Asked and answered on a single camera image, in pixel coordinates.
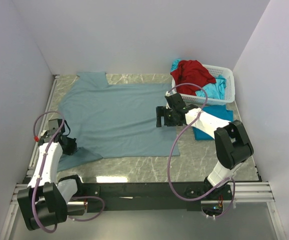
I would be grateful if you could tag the folded teal t shirt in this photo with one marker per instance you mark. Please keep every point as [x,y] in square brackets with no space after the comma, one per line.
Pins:
[219,111]

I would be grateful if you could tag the red t shirt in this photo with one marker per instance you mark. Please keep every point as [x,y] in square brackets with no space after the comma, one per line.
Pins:
[193,72]

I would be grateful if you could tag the grey blue t shirt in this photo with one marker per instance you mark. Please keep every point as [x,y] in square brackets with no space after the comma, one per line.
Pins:
[115,120]

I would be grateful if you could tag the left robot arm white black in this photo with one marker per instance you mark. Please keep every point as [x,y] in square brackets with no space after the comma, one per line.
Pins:
[44,202]

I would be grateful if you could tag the white plastic laundry basket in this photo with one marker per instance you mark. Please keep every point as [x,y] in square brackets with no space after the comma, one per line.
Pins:
[229,92]

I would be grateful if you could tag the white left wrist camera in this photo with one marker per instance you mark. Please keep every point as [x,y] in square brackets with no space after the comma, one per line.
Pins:
[43,138]

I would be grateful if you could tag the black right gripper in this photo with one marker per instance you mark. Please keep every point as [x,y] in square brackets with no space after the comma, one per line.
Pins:
[164,116]

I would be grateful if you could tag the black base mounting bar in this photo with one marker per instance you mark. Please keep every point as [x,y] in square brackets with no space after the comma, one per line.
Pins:
[94,204]

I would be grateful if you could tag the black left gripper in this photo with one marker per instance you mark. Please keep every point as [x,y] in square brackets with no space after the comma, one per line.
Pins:
[69,146]

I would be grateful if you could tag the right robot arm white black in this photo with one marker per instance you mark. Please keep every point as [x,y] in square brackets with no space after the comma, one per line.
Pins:
[232,143]

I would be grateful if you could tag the light turquoise t shirt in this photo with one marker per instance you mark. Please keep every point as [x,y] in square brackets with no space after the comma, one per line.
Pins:
[215,91]

